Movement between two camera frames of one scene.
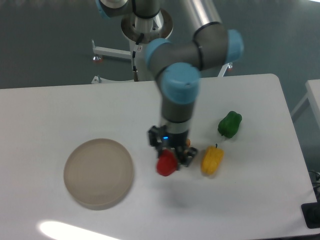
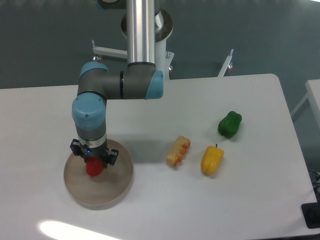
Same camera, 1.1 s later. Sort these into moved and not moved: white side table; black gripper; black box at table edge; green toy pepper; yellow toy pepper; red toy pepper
Moved: red toy pepper; black gripper
Not moved: yellow toy pepper; white side table; green toy pepper; black box at table edge
